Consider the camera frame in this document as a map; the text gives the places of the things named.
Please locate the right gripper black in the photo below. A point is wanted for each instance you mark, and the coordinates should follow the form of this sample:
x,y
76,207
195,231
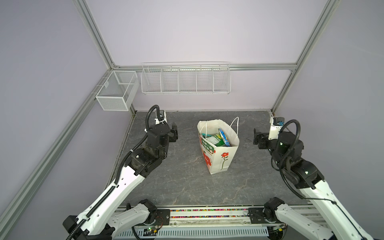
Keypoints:
x,y
260,137

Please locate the teal Fox's candy bag front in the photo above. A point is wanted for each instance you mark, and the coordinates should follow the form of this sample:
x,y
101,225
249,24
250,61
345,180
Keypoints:
x,y
206,135

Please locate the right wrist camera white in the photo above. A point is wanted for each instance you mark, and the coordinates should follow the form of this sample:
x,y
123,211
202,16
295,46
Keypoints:
x,y
276,125

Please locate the blue M&M's packet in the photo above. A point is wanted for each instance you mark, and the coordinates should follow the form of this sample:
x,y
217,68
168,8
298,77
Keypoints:
x,y
224,138

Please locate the small white mesh basket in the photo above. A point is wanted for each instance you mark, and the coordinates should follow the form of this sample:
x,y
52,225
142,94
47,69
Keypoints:
x,y
118,91

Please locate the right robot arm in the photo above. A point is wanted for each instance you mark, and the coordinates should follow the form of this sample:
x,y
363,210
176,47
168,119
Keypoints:
x,y
306,181

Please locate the green Fox's spring tea bag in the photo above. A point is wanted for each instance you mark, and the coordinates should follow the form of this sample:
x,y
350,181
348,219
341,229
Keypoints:
x,y
216,140

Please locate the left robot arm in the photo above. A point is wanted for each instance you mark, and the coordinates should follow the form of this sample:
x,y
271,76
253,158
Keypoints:
x,y
100,220

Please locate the white floral paper bag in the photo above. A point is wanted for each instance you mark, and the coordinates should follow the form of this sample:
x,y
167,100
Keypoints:
x,y
218,159

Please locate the long white wire basket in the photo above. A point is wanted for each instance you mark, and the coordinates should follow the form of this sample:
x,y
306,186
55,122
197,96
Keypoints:
x,y
186,78

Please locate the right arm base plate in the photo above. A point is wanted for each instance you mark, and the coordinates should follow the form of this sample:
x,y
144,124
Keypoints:
x,y
257,216

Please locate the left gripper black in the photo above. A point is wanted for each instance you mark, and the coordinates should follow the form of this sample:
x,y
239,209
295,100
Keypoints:
x,y
174,134

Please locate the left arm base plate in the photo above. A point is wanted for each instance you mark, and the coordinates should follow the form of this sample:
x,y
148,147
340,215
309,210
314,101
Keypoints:
x,y
162,217

